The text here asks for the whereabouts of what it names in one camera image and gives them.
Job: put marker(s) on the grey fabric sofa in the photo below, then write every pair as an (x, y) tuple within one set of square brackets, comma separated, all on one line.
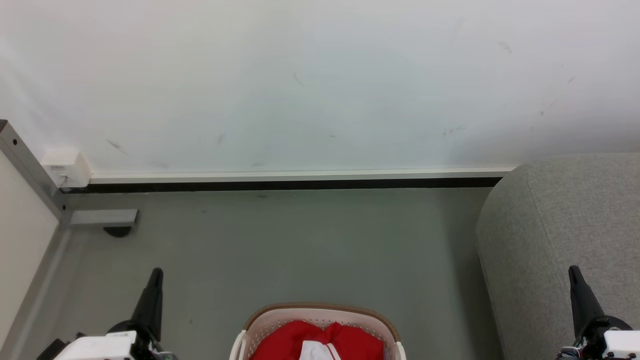
[(550, 240)]

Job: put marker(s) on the white wall socket box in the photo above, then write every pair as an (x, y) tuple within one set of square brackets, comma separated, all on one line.
[(67, 167)]

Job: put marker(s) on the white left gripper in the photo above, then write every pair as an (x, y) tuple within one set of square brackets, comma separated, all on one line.
[(95, 347)]

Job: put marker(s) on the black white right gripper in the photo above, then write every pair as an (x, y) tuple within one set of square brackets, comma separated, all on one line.
[(617, 345)]

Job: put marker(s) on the black frame foot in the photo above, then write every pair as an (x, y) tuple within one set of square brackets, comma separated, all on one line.
[(117, 231)]

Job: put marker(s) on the red garment with striped cuffs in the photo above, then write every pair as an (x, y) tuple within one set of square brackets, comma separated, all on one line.
[(290, 342)]

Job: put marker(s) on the white laundry basket brown rim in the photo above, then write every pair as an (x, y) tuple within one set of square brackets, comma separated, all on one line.
[(280, 315)]

